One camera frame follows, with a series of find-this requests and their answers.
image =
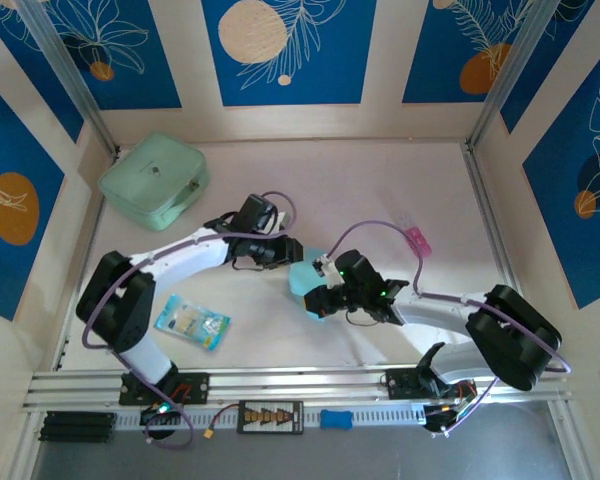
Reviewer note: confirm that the light blue cloth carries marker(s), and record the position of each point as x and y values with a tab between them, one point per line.
302	280

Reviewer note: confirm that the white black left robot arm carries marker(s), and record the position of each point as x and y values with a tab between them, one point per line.
190	255

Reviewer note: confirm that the pink clear plastic stick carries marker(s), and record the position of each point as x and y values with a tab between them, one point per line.
419	242

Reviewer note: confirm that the blue yellow snack packet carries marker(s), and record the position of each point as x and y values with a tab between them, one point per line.
195	322

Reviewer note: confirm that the blue foam block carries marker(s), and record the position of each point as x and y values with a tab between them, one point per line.
336	419

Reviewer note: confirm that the black power distribution board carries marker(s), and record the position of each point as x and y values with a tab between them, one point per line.
270	417

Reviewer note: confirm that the black wiring hub green light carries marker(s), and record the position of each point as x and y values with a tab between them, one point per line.
160	409
440	417

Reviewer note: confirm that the mint green zip pouch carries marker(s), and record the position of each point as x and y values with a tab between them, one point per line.
150	175

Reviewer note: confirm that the black profile bar stack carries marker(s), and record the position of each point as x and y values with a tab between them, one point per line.
77	427

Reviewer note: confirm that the aluminium mounting rail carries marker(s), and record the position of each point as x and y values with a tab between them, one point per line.
305	382

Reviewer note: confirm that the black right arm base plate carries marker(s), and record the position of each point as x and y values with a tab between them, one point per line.
400	384

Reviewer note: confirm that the aluminium table side rail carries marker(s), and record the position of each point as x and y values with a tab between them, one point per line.
82	270
491	225

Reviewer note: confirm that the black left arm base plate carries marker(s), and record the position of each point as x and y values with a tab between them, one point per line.
195	387

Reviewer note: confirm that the aluminium frame post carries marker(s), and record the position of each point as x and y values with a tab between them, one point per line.
510	75
70	75

